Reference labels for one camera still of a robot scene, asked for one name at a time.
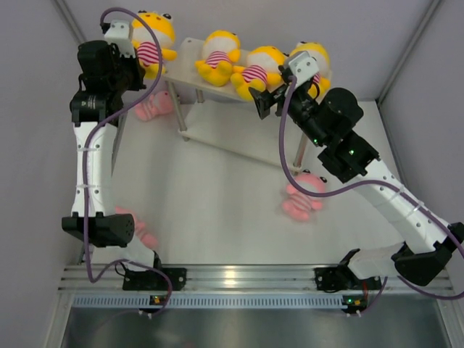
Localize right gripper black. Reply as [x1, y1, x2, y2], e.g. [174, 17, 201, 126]
[248, 84, 327, 149]

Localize yellow plush toy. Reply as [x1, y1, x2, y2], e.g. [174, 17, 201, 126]
[132, 10, 177, 80]
[194, 30, 241, 87]
[230, 46, 287, 101]
[289, 41, 332, 101]

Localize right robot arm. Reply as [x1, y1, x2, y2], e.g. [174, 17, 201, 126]
[251, 79, 463, 288]

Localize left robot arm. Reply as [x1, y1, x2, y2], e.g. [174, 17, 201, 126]
[62, 41, 164, 290]

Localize white two-tier shelf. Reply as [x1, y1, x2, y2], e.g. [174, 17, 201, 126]
[161, 37, 334, 176]

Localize pink plush toy back left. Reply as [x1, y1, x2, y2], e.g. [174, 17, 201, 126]
[134, 91, 174, 122]

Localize pink plush toy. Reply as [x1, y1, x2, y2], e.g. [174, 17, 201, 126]
[281, 170, 327, 222]
[115, 207, 158, 250]
[134, 91, 174, 122]

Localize pink plush toy centre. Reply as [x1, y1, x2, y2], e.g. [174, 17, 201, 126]
[281, 170, 327, 222]

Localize pink plush toy front left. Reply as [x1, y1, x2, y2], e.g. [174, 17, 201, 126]
[115, 207, 158, 250]

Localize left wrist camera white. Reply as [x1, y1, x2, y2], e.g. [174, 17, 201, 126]
[104, 20, 136, 58]

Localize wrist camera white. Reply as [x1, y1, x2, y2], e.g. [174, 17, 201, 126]
[104, 20, 136, 58]
[281, 51, 319, 88]

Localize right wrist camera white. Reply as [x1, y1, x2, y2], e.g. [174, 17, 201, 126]
[281, 51, 319, 88]

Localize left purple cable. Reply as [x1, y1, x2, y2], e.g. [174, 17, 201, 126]
[82, 7, 173, 316]

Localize purple cable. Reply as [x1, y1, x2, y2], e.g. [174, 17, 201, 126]
[82, 7, 173, 316]
[278, 74, 464, 316]

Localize aluminium corner post left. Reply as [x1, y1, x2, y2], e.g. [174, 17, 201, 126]
[51, 0, 86, 44]

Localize aluminium corner post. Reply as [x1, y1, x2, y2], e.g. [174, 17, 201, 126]
[376, 0, 444, 106]
[51, 0, 86, 44]

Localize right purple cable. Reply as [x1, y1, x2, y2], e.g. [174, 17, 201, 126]
[278, 74, 464, 316]

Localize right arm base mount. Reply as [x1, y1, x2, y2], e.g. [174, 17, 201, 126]
[314, 266, 381, 293]

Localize aluminium corner post right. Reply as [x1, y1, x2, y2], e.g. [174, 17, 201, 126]
[376, 0, 444, 106]

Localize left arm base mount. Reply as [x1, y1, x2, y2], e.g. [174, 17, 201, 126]
[123, 268, 187, 291]

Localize aluminium front rail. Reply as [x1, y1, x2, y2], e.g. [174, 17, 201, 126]
[57, 263, 454, 310]

